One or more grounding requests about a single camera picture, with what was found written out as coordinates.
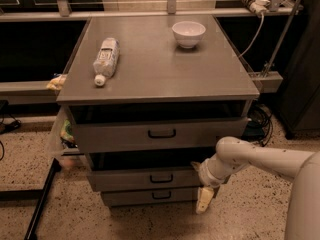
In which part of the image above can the black metal floor frame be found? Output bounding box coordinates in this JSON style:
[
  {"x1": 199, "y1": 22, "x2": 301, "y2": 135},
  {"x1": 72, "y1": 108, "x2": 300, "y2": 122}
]
[{"x1": 0, "y1": 159, "x2": 62, "y2": 240}]

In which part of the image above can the clear plastic water bottle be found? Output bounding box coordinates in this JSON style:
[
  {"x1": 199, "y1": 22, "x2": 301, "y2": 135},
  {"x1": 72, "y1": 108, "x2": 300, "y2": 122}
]
[{"x1": 93, "y1": 38, "x2": 120, "y2": 87}]

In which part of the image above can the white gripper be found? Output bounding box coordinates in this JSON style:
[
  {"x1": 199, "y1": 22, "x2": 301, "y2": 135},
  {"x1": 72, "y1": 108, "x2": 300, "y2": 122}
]
[{"x1": 191, "y1": 157, "x2": 233, "y2": 214}]

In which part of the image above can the grey metal rail frame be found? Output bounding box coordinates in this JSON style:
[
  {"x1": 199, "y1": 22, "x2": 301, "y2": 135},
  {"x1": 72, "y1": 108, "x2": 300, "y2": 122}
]
[{"x1": 0, "y1": 0, "x2": 308, "y2": 106}]

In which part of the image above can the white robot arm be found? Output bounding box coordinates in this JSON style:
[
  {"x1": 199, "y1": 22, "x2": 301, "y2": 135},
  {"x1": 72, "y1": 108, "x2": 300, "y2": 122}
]
[{"x1": 192, "y1": 137, "x2": 320, "y2": 240}]

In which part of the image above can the white power strip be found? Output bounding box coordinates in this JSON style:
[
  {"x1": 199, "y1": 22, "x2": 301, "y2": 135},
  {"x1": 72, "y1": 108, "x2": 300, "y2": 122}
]
[{"x1": 240, "y1": 0, "x2": 267, "y2": 17}]

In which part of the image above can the white power cable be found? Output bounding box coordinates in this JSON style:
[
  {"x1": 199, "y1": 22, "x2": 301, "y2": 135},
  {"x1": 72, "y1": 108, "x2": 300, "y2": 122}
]
[{"x1": 237, "y1": 13, "x2": 266, "y2": 59}]

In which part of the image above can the grey drawer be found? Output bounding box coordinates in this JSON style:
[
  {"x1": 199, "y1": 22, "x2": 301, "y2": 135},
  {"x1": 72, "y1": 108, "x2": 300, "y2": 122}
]
[
  {"x1": 101, "y1": 187, "x2": 198, "y2": 207},
  {"x1": 87, "y1": 166, "x2": 201, "y2": 192},
  {"x1": 72, "y1": 117, "x2": 248, "y2": 153}
]

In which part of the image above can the yellow snack bag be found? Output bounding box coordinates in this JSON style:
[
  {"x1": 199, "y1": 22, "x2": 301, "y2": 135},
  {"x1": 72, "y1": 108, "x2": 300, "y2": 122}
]
[{"x1": 47, "y1": 74, "x2": 67, "y2": 91}]

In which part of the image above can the grey drawer cabinet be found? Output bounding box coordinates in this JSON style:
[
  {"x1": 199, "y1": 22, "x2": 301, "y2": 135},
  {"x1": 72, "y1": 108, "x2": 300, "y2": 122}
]
[{"x1": 56, "y1": 14, "x2": 261, "y2": 208}]

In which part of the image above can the white ceramic bowl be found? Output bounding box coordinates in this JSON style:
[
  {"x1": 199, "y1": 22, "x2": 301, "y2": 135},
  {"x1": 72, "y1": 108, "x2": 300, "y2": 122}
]
[{"x1": 172, "y1": 21, "x2": 206, "y2": 49}]

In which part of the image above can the black cable bundle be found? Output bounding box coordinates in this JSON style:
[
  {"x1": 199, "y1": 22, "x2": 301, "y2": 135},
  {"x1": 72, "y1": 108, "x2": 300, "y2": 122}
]
[{"x1": 241, "y1": 103, "x2": 274, "y2": 148}]

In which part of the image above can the clear plastic storage bin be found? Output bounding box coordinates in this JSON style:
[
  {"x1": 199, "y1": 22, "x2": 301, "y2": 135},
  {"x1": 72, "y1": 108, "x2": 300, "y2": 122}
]
[{"x1": 46, "y1": 108, "x2": 87, "y2": 168}]

